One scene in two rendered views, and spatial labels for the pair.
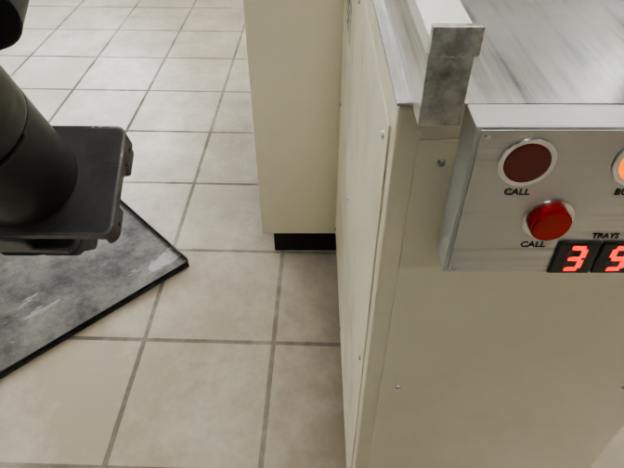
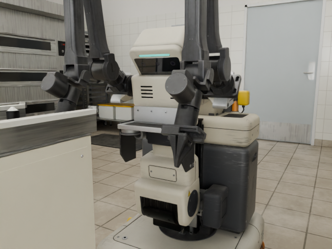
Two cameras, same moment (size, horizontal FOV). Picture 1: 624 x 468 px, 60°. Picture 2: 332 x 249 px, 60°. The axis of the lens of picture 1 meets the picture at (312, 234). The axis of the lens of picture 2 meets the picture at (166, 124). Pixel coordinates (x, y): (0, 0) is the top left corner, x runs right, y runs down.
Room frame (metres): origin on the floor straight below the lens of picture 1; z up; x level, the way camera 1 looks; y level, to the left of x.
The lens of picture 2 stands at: (0.89, 0.45, 0.98)
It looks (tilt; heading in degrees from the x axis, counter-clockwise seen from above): 9 degrees down; 208
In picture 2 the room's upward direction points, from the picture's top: straight up
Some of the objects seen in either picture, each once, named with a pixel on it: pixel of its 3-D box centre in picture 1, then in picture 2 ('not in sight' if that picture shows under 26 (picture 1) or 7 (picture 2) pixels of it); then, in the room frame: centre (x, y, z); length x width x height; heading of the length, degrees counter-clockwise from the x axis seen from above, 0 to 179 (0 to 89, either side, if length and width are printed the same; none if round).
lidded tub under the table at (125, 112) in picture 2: not in sight; (130, 111); (-3.41, -2.58, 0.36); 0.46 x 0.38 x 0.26; 178
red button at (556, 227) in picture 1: (548, 220); not in sight; (0.31, -0.18, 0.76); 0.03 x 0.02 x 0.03; 90
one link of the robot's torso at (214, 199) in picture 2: not in sight; (186, 207); (-0.13, 0.00, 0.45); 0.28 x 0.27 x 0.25; 90
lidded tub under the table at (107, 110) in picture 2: not in sight; (113, 110); (-3.42, -2.98, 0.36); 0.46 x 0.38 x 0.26; 177
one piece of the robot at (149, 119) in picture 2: not in sight; (157, 136); (-0.01, -0.06, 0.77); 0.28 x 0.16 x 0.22; 90
